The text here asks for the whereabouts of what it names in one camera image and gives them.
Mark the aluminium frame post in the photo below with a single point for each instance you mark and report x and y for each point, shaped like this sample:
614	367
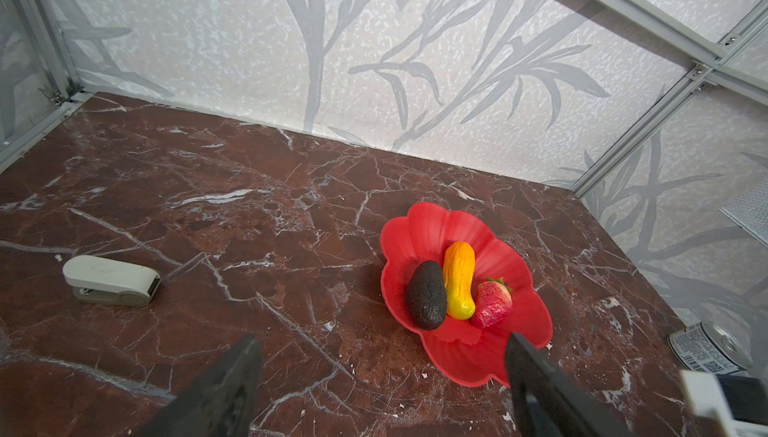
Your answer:
671	101

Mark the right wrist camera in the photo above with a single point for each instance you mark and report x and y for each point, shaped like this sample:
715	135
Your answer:
736	404

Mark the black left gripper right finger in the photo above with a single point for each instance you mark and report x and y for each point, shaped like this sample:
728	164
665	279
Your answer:
546	402

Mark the metal tin can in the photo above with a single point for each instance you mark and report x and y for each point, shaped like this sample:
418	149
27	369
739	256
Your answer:
707	347

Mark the red fake strawberry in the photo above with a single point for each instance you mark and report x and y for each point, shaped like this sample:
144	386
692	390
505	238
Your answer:
493	302

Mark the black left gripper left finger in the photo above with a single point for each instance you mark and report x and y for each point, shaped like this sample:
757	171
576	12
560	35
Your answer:
219	402

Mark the white stapler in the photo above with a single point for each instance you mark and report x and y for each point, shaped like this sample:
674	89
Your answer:
106	281

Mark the red flower-shaped fruit bowl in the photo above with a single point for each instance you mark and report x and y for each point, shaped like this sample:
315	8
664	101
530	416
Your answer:
467	355

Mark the white wire mesh basket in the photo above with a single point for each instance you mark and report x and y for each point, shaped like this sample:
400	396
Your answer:
749	212

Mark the dark fake avocado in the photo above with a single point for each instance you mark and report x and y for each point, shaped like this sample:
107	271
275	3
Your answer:
425	296

